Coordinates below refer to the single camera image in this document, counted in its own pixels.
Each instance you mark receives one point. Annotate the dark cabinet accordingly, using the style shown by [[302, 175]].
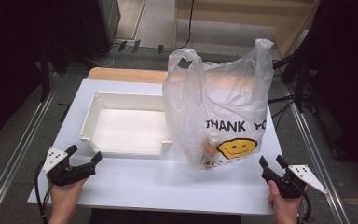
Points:
[[105, 18]]

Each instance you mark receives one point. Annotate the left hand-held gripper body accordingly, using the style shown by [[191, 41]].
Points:
[[65, 174]]

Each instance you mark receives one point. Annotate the black curtain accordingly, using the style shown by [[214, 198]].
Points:
[[348, 62]]

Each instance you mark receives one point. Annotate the clear plastic shopping bag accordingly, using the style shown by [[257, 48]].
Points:
[[223, 102]]

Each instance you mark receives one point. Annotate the person's dark clothing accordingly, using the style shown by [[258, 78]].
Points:
[[164, 219]]

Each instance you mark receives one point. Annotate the person's right hand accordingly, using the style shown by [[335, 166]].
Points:
[[287, 207]]

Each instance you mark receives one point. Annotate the black floor plug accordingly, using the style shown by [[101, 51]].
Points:
[[136, 45], [160, 48], [122, 45]]

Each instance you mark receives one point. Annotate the white plastic tray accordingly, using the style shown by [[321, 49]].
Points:
[[127, 130]]

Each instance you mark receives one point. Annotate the black metal stand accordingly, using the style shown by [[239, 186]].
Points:
[[45, 74], [300, 90]]

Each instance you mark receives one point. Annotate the person's left hand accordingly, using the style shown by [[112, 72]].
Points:
[[62, 199]]

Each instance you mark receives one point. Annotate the metal floor rail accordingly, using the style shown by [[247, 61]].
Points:
[[15, 158], [310, 146]]

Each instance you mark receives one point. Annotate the wooden frame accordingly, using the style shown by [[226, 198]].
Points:
[[176, 28]]

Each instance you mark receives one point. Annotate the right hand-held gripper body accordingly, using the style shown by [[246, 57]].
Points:
[[289, 185]]

